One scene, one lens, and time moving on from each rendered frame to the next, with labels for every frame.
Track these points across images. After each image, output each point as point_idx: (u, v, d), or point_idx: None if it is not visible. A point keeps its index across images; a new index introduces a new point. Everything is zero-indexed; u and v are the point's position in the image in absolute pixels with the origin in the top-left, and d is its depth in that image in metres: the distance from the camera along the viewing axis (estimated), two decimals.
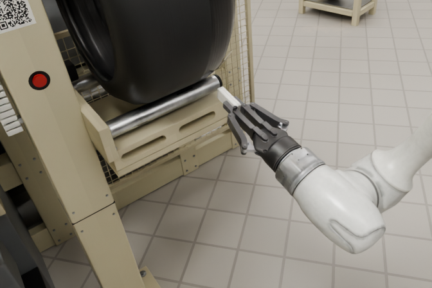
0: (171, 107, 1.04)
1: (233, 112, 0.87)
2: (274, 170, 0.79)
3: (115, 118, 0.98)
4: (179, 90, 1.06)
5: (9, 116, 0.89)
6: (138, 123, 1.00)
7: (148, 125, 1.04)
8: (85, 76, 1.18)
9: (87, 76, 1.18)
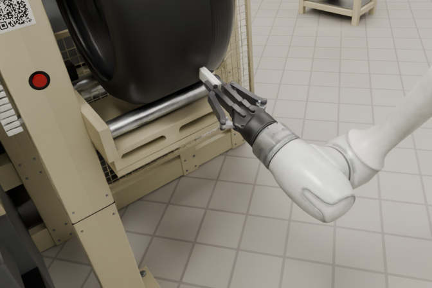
0: (171, 107, 1.04)
1: (213, 90, 0.90)
2: (251, 144, 0.82)
3: (115, 118, 0.98)
4: (179, 90, 1.06)
5: (9, 116, 0.89)
6: (138, 123, 1.00)
7: (148, 125, 1.04)
8: (85, 76, 1.18)
9: (87, 76, 1.18)
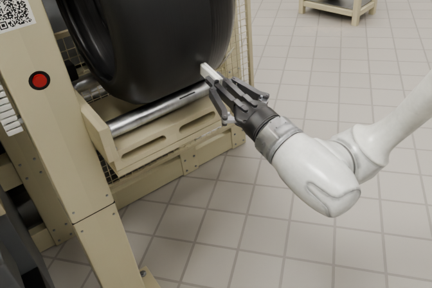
0: (171, 110, 1.05)
1: (214, 86, 0.88)
2: (254, 139, 0.80)
3: (117, 121, 0.97)
4: (182, 92, 1.05)
5: (9, 116, 0.89)
6: (138, 126, 1.01)
7: (148, 125, 1.04)
8: (87, 80, 1.17)
9: (89, 80, 1.18)
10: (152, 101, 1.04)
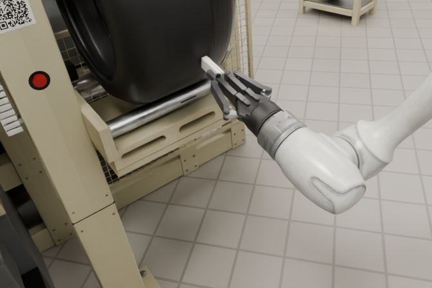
0: (170, 112, 1.06)
1: (216, 80, 0.86)
2: (256, 134, 0.79)
3: (119, 125, 0.97)
4: (184, 95, 1.05)
5: (9, 116, 0.89)
6: (137, 126, 1.02)
7: (148, 125, 1.04)
8: (89, 87, 1.18)
9: (91, 86, 1.19)
10: (153, 101, 1.03)
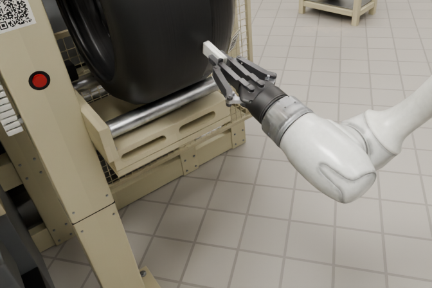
0: None
1: (218, 65, 0.83)
2: (261, 121, 0.75)
3: (121, 130, 0.98)
4: (186, 100, 1.06)
5: (9, 116, 0.89)
6: None
7: (148, 125, 1.04)
8: None
9: None
10: (156, 104, 1.02)
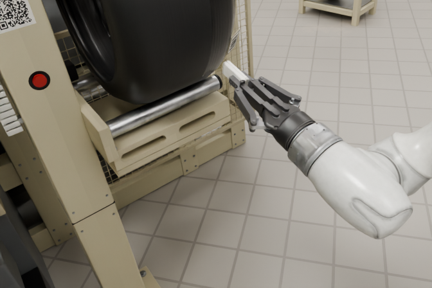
0: None
1: (240, 87, 0.79)
2: (287, 148, 0.72)
3: (121, 130, 0.98)
4: (186, 100, 1.06)
5: (9, 116, 0.89)
6: None
7: (148, 125, 1.04)
8: None
9: None
10: (156, 104, 1.02)
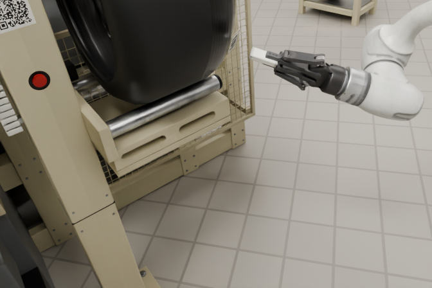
0: None
1: (276, 68, 1.00)
2: None
3: (121, 130, 0.98)
4: (186, 100, 1.06)
5: (9, 116, 0.89)
6: None
7: (148, 125, 1.04)
8: None
9: None
10: (156, 104, 1.02)
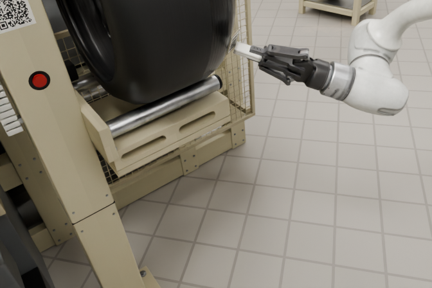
0: None
1: (260, 63, 1.00)
2: None
3: (121, 130, 0.98)
4: (186, 100, 1.06)
5: (9, 116, 0.89)
6: None
7: (148, 125, 1.04)
8: None
9: None
10: (156, 104, 1.02)
